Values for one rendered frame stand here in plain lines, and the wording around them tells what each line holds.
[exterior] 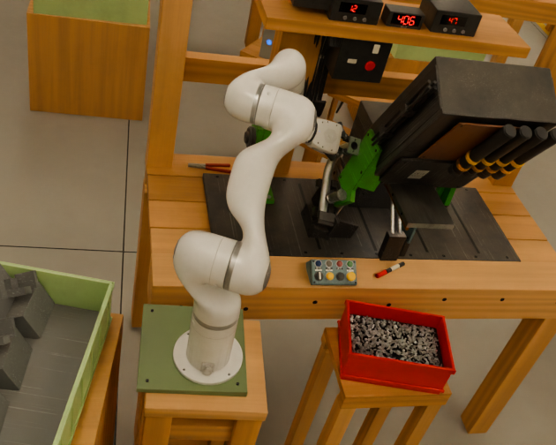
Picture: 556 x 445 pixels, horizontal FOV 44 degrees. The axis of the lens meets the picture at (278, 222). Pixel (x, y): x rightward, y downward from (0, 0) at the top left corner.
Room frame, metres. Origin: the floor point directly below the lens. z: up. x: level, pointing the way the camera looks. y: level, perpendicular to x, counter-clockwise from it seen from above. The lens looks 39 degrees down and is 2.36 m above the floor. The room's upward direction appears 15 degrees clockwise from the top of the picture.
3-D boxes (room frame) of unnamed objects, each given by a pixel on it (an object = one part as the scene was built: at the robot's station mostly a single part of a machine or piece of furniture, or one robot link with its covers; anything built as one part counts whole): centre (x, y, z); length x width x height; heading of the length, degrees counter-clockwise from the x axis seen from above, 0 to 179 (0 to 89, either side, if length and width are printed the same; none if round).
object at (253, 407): (1.19, 0.09, 0.83); 0.32 x 0.32 x 0.04; 15
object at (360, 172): (1.86, -0.23, 1.17); 0.13 x 0.12 x 0.20; 110
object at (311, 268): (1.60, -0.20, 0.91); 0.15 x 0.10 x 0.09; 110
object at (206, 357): (1.19, 0.09, 0.96); 0.19 x 0.19 x 0.18
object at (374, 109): (2.11, -0.34, 1.07); 0.30 x 0.18 x 0.34; 110
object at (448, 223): (1.88, -0.39, 1.11); 0.39 x 0.16 x 0.03; 20
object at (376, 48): (2.11, -0.11, 1.42); 0.17 x 0.12 x 0.15; 110
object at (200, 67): (2.29, -0.16, 1.23); 1.30 x 0.05 x 0.09; 110
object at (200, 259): (1.19, 0.13, 1.17); 0.19 x 0.12 x 0.24; 86
